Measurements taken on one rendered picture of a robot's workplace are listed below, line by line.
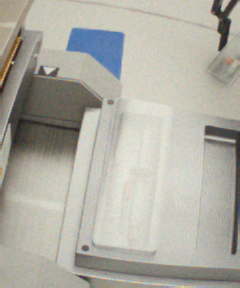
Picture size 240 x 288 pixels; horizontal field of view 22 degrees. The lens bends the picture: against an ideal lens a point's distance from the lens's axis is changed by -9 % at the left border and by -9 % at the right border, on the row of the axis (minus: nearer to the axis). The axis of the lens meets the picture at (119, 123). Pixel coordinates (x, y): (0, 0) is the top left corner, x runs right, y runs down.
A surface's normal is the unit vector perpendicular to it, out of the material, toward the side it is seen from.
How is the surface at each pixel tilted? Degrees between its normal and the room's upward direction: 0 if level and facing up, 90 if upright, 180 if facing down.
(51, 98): 90
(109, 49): 0
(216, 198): 0
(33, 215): 0
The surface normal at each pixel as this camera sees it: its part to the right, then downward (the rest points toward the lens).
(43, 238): 0.11, -0.71
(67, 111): -0.11, 0.68
